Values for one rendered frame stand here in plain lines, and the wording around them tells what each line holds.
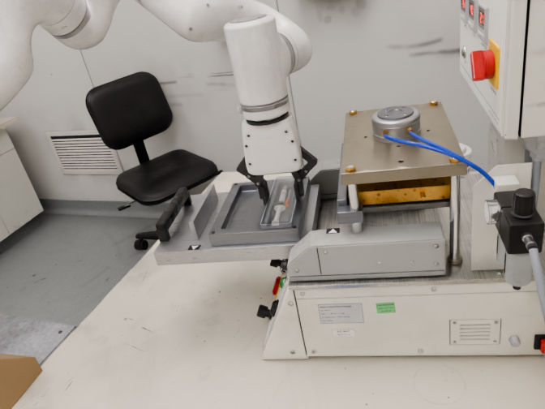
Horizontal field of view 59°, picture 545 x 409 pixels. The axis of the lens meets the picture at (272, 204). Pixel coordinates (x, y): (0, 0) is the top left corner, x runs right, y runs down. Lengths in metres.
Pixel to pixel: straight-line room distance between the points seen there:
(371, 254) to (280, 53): 0.35
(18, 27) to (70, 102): 2.21
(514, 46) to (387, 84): 1.69
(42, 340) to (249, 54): 0.79
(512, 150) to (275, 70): 0.39
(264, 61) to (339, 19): 1.53
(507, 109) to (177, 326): 0.76
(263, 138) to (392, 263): 0.30
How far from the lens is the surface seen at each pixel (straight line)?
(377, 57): 2.31
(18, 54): 1.05
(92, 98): 2.58
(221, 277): 1.19
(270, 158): 0.86
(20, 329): 1.31
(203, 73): 2.62
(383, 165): 0.75
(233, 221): 0.93
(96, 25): 1.10
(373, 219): 0.96
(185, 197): 1.04
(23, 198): 3.53
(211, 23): 0.90
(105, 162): 3.27
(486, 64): 0.72
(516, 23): 0.67
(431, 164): 0.75
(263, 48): 0.79
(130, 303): 1.22
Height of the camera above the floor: 1.44
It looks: 29 degrees down
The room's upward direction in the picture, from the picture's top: 12 degrees counter-clockwise
